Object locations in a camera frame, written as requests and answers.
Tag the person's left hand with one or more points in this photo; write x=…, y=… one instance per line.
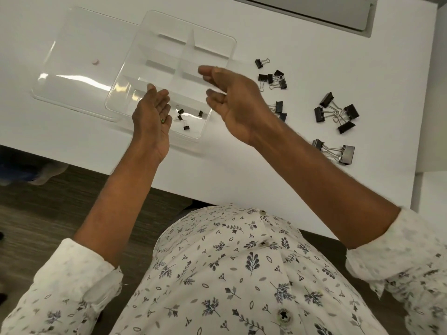
x=148, y=122

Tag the person's right hand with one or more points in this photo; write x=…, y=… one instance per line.
x=241, y=101

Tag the person's left fingers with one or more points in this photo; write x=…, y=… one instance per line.
x=162, y=102

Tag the person's right thumb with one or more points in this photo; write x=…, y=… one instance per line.
x=216, y=97

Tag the person's right forearm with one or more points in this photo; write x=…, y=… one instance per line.
x=328, y=184

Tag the person's left forearm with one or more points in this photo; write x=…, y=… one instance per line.
x=122, y=198

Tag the clear divided organizer tray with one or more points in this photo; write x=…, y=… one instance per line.
x=167, y=48

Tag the large black binder clip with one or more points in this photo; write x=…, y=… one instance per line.
x=326, y=100
x=348, y=151
x=351, y=111
x=318, y=114
x=317, y=144
x=346, y=127

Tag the clear plastic lid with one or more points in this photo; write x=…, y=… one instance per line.
x=70, y=48

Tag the white leaf-print shirt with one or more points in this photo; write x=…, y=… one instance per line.
x=244, y=282

